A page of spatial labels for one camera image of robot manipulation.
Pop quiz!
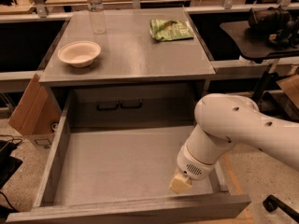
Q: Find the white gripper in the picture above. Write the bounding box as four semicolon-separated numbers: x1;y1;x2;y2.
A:
169;145;215;194

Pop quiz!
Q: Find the grey top drawer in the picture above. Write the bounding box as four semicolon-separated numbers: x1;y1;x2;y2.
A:
7;90;250;224

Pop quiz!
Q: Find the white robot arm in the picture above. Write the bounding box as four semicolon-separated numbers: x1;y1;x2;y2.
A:
170;93;299;194

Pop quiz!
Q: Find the grey drawer cabinet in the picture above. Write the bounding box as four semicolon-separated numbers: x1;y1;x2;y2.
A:
40;8;214;130

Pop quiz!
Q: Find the black caster leg right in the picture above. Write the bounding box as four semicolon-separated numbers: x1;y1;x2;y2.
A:
263;195;299;223

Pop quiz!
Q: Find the green chip bag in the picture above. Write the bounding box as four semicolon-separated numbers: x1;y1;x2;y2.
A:
149;19;193;42

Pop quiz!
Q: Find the brown cardboard box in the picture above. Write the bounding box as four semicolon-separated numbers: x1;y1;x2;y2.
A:
8;74;61;148

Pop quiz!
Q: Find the white paper bowl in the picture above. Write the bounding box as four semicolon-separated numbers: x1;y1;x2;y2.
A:
58;41;101;68

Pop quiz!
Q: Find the black equipment at left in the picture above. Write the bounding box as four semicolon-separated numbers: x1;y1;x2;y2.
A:
0;140;22;189

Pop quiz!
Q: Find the black device on table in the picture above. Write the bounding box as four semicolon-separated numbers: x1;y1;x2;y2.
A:
249;7;299;49

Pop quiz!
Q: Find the clear plastic water bottle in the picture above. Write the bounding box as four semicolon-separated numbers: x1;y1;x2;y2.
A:
87;0;106;35

